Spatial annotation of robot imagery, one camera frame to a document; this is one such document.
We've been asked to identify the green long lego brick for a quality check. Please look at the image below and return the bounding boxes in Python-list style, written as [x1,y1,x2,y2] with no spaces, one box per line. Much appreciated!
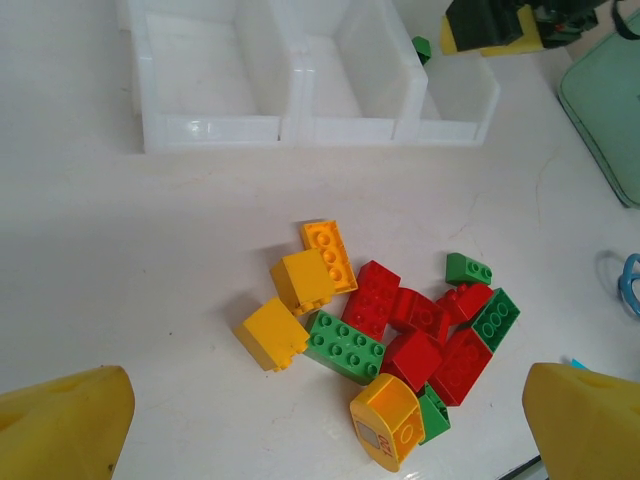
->
[471,287,521,354]
[303,309,387,387]

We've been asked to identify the yellow curved lego piece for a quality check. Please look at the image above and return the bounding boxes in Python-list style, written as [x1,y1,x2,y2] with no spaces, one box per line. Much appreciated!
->
[349,373,426,474]

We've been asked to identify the light blue plastic rings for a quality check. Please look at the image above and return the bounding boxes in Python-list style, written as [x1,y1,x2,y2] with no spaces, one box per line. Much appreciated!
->
[597,249,640,317]

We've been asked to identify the green small sloped lego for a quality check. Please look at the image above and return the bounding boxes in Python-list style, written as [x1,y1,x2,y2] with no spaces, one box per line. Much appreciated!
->
[417,382,453,446]
[445,252,494,287]

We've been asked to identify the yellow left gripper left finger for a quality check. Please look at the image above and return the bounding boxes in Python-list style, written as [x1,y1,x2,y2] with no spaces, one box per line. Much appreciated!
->
[0,364,136,480]

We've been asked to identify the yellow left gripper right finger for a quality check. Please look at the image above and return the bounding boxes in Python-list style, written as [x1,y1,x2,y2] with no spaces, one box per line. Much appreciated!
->
[522,362,640,480]

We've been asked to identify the red curved lego piece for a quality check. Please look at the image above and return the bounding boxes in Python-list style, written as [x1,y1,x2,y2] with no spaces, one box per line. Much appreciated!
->
[389,287,453,346]

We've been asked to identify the yellow tall lego block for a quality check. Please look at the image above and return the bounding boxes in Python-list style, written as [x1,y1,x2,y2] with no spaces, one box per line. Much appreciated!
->
[269,248,339,317]
[233,297,311,374]

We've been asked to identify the red long lego brick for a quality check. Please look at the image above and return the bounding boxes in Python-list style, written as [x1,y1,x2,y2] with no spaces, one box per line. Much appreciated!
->
[341,259,402,341]
[428,327,494,407]

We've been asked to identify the red small lego brick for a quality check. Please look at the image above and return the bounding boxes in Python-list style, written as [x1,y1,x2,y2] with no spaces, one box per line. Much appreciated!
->
[434,282,495,324]

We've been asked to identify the white three-compartment plastic container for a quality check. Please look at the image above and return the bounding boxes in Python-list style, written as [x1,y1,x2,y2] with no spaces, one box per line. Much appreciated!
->
[117,0,501,154]

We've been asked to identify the red square lego block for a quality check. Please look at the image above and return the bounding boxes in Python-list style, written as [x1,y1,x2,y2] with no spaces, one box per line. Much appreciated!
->
[382,329,444,394]

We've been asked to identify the yellow lego brick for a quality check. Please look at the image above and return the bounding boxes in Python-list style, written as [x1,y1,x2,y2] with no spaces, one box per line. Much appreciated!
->
[301,218,360,296]

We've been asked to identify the dark green small lego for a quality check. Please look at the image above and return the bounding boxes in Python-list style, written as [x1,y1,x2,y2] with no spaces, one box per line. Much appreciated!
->
[412,35,432,66]

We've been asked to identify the mint green zip case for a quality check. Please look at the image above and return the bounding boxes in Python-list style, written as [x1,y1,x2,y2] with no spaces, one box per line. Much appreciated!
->
[557,9,640,209]

